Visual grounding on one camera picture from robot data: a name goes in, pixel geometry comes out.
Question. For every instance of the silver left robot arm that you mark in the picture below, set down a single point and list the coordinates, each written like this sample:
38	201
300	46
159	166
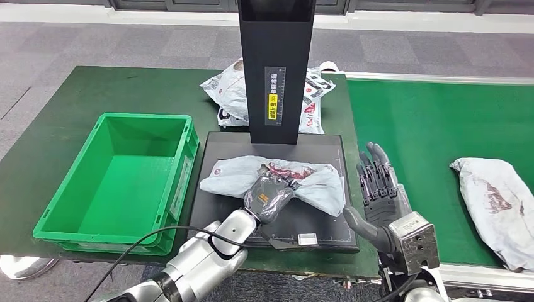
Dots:
196	262

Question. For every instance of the black yellow ruler label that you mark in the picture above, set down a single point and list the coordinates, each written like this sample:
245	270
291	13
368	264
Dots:
275	96

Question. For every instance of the white tape roll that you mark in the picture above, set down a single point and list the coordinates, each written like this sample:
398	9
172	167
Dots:
330	66

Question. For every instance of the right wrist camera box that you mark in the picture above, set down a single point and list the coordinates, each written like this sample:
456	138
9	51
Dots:
413	241

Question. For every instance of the green plastic crate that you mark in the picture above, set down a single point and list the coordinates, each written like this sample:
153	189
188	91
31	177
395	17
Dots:
125	187

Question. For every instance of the dark green table mat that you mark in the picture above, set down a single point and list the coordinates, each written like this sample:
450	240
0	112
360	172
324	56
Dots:
83	96

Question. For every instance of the grey parcel bag red print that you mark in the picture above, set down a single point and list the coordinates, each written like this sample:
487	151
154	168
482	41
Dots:
492	216
321	191

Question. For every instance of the white black-red printed mailer bag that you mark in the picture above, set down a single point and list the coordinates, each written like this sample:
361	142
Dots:
315	96

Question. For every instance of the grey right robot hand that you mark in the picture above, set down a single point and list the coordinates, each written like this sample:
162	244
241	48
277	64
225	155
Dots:
384	208

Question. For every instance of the black inbound scanner machine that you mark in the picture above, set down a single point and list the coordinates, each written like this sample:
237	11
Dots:
250	83

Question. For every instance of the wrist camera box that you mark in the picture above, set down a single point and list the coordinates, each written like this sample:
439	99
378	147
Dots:
413	241
308	239

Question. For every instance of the green conveyor belt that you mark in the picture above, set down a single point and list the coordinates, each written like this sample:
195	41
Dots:
417	125

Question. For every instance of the chrome round floor base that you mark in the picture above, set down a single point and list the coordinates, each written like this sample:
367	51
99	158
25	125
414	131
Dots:
25	267

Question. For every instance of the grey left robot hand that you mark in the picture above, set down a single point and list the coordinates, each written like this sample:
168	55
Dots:
267	200

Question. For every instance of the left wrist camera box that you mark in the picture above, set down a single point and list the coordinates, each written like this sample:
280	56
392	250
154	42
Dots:
308	239

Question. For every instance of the white plastic mailer bag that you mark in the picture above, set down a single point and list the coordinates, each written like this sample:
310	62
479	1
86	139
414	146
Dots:
229	89

